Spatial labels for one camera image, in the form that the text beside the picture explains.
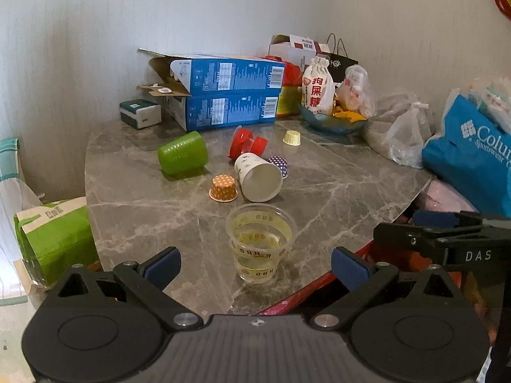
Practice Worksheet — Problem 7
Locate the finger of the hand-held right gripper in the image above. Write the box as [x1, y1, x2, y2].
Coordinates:
[373, 222, 485, 267]
[412, 210, 511, 229]

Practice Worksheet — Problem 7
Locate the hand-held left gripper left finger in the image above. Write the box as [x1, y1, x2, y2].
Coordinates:
[52, 246, 204, 330]

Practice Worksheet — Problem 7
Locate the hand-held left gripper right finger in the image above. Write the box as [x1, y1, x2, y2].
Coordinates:
[309, 247, 462, 330]

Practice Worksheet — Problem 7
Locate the clear plastic cup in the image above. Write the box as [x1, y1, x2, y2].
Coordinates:
[225, 203, 299, 285]

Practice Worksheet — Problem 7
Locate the orange dotted paper cup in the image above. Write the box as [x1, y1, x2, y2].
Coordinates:
[209, 175, 239, 202]

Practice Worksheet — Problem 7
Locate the green plastic cup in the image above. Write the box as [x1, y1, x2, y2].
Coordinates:
[157, 131, 209, 175]

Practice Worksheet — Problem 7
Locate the purple dotted paper cup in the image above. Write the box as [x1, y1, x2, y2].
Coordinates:
[268, 156, 289, 178]

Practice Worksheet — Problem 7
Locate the white paper cup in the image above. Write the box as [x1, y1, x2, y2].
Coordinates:
[234, 153, 284, 202]

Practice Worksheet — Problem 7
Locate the red plastic cup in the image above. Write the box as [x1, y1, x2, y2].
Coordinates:
[228, 127, 269, 161]

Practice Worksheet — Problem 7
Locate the pink packet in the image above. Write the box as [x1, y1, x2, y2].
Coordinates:
[415, 179, 480, 214]

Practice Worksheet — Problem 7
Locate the blue shopping bag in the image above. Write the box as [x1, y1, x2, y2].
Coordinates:
[422, 94, 511, 220]

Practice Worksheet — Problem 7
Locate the knotted clear plastic bag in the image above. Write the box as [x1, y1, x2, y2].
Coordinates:
[366, 93, 438, 169]

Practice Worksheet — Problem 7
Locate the green and white bag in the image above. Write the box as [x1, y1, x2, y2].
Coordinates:
[13, 196, 100, 288]

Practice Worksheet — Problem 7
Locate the orange wrapper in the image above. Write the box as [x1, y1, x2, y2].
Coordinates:
[332, 106, 367, 124]

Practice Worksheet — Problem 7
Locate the blue ceramic bowl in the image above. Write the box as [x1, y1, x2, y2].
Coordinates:
[299, 103, 372, 135]

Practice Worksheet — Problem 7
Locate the pale plastic packet bundle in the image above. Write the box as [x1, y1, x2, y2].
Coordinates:
[443, 72, 511, 128]

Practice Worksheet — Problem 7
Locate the clear snack bag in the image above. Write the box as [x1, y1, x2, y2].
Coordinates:
[334, 64, 377, 117]

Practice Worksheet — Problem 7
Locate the teal and white small box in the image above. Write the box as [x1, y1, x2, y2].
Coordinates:
[119, 98, 163, 130]

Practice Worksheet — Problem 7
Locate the closed blue cardboard box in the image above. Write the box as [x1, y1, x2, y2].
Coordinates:
[168, 94, 281, 132]

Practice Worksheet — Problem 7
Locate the black paper bag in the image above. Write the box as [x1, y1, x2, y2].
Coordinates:
[315, 33, 359, 84]

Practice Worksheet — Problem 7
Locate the yellow and red box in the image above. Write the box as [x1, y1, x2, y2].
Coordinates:
[277, 64, 304, 119]

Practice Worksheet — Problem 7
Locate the teal checked cloth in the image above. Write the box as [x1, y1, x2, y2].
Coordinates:
[0, 138, 22, 184]

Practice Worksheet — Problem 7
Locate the open blue cardboard box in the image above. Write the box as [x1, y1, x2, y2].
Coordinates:
[137, 48, 286, 97]

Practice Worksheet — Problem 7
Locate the white and red cardboard box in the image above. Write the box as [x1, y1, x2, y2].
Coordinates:
[267, 34, 332, 67]

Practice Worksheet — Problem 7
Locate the white drawstring pouch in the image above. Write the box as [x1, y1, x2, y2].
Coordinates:
[301, 56, 335, 115]

